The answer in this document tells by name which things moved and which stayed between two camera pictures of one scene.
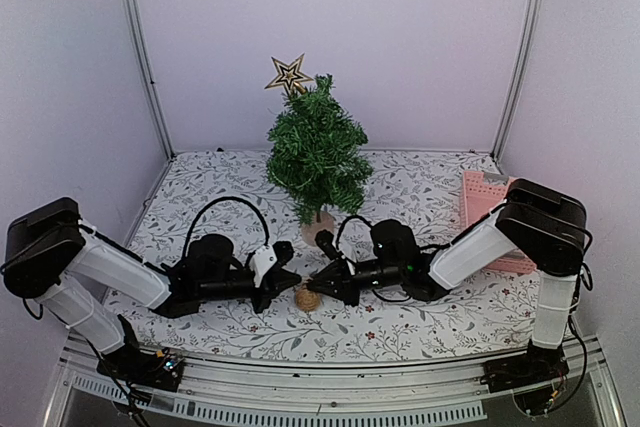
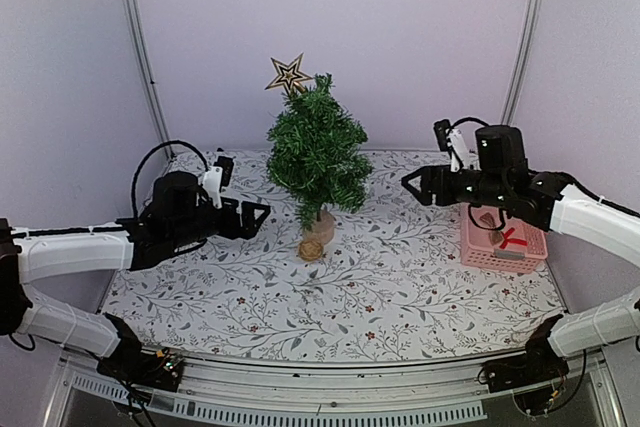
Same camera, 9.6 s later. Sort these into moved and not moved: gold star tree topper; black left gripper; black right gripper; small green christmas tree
Moved: black left gripper; black right gripper
Not moved: gold star tree topper; small green christmas tree
